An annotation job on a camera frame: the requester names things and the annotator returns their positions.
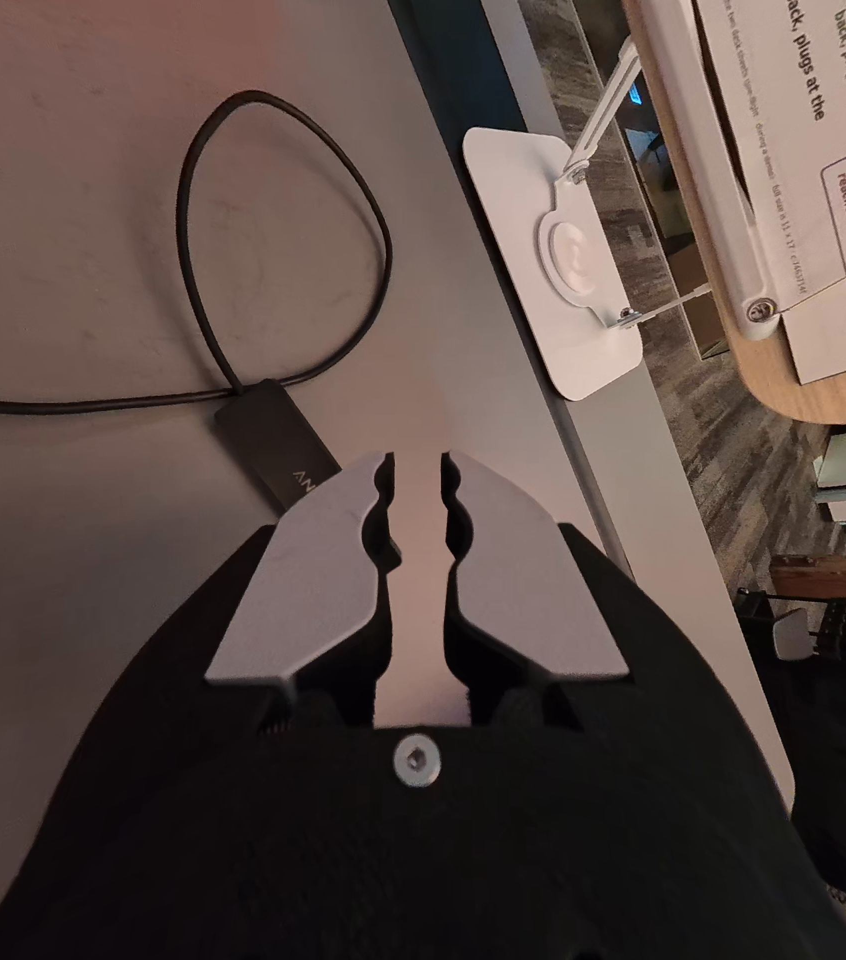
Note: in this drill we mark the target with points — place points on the wooden sign board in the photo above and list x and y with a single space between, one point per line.
783 390

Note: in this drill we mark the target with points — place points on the black usb hub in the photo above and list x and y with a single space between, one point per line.
273 442

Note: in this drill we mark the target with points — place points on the white board stand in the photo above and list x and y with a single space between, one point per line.
528 225

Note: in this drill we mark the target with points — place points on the dark cloth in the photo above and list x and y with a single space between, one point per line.
843 750

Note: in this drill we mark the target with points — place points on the white board ledge bar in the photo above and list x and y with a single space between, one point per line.
723 210

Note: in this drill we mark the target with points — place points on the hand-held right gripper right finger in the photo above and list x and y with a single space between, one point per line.
528 600

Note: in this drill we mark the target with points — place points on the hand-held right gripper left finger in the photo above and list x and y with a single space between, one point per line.
303 592

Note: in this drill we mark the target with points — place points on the printed paper sheet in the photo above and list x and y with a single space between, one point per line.
805 187

